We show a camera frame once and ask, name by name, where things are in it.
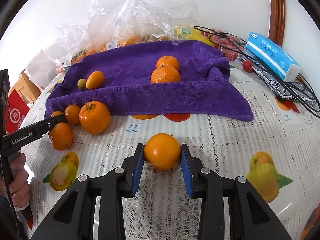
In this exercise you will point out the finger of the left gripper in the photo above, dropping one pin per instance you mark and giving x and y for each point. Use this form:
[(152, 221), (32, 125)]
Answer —
[(22, 137)]

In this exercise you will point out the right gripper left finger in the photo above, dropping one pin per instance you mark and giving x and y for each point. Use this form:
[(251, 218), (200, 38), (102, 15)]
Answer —
[(133, 166)]

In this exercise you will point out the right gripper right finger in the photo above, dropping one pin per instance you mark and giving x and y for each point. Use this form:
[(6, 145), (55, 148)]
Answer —
[(190, 169)]

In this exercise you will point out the smooth round orange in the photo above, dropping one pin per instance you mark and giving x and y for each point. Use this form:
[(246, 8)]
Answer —
[(162, 151)]

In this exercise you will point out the mandarin orange dimpled skin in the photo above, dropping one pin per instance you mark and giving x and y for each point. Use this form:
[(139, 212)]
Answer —
[(164, 74)]

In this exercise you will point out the person left hand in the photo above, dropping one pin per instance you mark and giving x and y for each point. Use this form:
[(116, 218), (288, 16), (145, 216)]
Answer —
[(19, 188)]

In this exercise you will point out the red paper bag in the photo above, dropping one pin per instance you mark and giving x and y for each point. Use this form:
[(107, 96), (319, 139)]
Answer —
[(15, 113)]

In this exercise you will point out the orange near left gripper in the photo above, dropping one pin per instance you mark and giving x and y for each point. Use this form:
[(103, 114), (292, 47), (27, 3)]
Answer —
[(61, 136)]

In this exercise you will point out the small orange far left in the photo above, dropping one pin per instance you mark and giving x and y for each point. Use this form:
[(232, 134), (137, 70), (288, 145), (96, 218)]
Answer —
[(56, 113)]

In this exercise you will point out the wooden chair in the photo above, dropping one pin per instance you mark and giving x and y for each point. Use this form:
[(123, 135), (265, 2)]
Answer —
[(26, 89)]

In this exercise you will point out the large orange with stem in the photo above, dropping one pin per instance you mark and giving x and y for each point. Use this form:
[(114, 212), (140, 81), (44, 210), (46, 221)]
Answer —
[(94, 117)]

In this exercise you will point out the small orange middle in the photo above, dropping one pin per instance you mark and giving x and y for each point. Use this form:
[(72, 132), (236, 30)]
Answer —
[(72, 114)]

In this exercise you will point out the purple fleece towel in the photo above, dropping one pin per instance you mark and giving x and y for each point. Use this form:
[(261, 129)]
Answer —
[(204, 87)]

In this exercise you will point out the white plastic bag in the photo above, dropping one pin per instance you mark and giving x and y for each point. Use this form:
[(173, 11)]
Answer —
[(41, 70)]

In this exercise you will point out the green-brown kiwi fruit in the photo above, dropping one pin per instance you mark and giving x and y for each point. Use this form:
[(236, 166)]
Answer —
[(81, 84)]

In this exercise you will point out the oval kumquat orange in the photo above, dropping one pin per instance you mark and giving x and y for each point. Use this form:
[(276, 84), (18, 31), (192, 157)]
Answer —
[(95, 80)]

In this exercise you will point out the small orange on towel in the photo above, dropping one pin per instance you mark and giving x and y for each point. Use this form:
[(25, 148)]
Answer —
[(168, 61)]

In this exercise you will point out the small red cherry tomato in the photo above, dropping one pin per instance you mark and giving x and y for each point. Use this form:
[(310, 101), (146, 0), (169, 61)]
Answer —
[(247, 66)]

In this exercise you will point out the clear bag of tangerines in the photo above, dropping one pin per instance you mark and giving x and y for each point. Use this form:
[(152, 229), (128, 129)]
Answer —
[(69, 41)]

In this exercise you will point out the patterned grey pouch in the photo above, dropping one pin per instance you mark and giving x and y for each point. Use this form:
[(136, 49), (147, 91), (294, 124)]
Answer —
[(295, 91)]

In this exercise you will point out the bag of red tomatoes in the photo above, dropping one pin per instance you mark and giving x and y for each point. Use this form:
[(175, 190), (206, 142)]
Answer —
[(230, 45)]

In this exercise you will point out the yellow fruit bag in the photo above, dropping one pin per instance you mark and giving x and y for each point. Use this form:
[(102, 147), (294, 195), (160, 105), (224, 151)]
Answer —
[(183, 33)]

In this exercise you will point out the blue tissue pack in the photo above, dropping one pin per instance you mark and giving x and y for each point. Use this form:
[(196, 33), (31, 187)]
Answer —
[(277, 59)]

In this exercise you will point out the clear bag of oranges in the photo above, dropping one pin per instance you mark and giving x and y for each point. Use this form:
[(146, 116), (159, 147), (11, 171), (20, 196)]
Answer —
[(117, 23)]

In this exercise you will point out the brown wooden door frame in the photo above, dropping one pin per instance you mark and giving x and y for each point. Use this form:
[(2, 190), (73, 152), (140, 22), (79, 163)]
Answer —
[(277, 21)]

